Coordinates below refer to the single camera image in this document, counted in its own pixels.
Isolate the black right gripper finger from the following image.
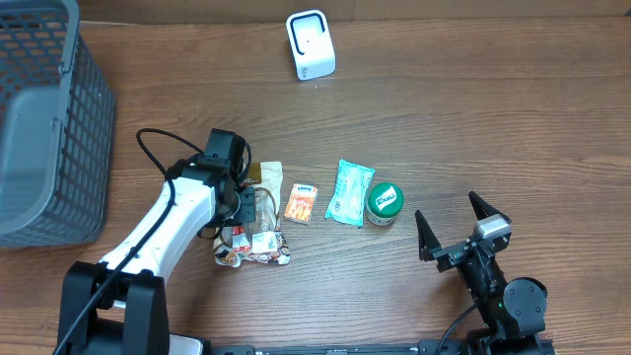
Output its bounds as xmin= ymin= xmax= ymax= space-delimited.
xmin=468 ymin=191 xmax=511 ymax=225
xmin=415 ymin=210 xmax=442 ymax=261

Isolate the red snack stick packet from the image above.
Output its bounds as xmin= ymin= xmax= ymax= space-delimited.
xmin=232 ymin=226 xmax=278 ymax=253

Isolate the beige brown snack bag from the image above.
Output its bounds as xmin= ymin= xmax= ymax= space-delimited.
xmin=213 ymin=162 xmax=291 ymax=268

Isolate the green lid Knorr jar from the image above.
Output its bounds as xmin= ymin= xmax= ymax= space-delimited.
xmin=366 ymin=182 xmax=404 ymax=226

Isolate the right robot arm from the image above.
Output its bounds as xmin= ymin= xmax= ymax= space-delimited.
xmin=415 ymin=191 xmax=555 ymax=355

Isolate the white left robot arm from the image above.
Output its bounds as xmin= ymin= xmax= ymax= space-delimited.
xmin=54 ymin=154 xmax=253 ymax=354

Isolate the white barcode scanner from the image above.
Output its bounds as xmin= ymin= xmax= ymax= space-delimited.
xmin=285 ymin=9 xmax=336 ymax=81

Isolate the orange tissue packet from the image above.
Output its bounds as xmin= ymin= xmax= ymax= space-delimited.
xmin=284 ymin=183 xmax=318 ymax=225

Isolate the teal wet wipes pack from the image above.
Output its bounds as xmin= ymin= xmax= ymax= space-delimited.
xmin=324 ymin=159 xmax=375 ymax=228

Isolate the grey mesh plastic basket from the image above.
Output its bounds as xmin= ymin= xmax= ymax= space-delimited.
xmin=1 ymin=0 xmax=115 ymax=248

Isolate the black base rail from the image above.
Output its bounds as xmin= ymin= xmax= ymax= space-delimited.
xmin=202 ymin=340 xmax=557 ymax=355

